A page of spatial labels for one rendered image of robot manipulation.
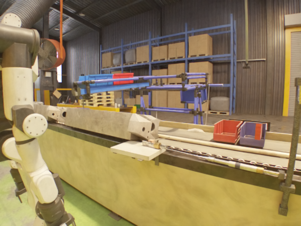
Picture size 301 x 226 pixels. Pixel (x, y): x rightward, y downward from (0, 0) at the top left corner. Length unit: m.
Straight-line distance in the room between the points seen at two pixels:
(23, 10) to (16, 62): 8.10
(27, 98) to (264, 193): 1.09
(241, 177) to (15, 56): 1.07
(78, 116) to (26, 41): 1.28
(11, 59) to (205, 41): 10.44
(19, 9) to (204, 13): 10.32
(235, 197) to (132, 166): 0.73
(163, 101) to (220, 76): 3.99
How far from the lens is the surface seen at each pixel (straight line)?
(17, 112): 0.63
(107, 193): 1.72
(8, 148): 0.83
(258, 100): 11.31
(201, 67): 10.54
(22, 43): 0.66
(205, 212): 1.18
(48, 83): 8.15
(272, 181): 1.00
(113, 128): 1.41
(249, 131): 1.77
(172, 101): 11.25
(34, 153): 0.69
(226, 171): 1.02
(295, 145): 0.91
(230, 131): 1.80
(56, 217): 0.81
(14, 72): 0.64
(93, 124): 1.63
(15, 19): 0.90
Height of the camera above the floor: 1.15
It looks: 7 degrees down
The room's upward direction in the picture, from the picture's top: straight up
